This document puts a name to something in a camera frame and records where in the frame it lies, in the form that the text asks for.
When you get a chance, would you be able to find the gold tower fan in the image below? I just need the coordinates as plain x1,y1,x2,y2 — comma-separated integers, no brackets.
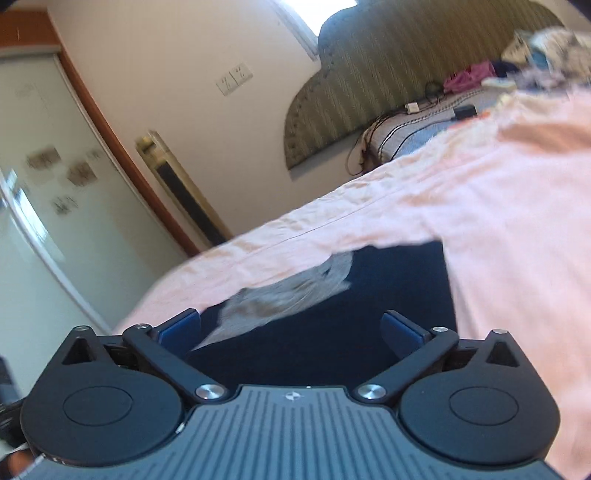
135,130,233,248

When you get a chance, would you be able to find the frosted glass wardrobe door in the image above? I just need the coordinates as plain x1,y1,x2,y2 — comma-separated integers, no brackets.
1,55,185,391

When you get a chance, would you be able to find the striped pillow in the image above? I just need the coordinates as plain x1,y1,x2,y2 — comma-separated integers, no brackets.
361,88,502,170

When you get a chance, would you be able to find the grey knitted garment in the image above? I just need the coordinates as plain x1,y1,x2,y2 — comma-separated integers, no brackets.
197,252,353,348

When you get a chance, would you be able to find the pink bed sheet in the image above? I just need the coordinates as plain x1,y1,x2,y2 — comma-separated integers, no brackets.
122,88,590,479

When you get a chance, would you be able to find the pile of clothes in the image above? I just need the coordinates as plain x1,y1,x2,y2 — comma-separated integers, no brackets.
481,27,590,91

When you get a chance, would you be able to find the olive padded headboard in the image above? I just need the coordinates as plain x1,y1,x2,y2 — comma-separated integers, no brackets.
283,0,561,170

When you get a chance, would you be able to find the window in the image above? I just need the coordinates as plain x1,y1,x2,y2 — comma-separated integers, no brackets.
270,0,358,61

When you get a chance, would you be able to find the white wall socket plate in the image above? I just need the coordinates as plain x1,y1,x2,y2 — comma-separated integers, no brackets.
215,63,252,96

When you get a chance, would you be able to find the navy blue garment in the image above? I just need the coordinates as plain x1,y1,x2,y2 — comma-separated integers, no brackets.
185,241,456,390

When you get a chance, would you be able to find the magenta cloth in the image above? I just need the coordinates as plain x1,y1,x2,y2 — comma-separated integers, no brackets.
443,60,496,94

